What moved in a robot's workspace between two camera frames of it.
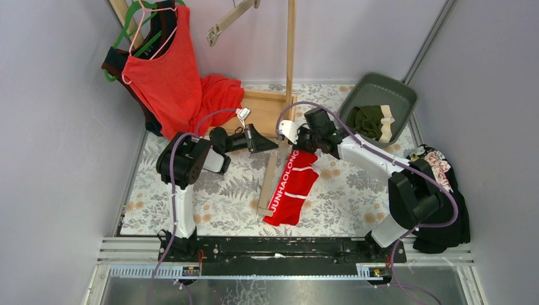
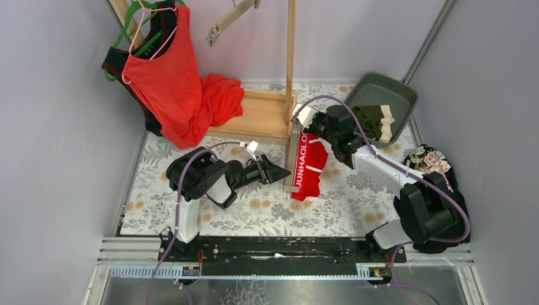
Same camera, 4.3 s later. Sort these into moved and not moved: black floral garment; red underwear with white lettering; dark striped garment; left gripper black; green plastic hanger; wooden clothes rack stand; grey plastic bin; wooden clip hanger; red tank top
Moved: wooden clip hanger; left gripper black; red underwear with white lettering
Not moved: black floral garment; dark striped garment; red tank top; grey plastic bin; green plastic hanger; wooden clothes rack stand
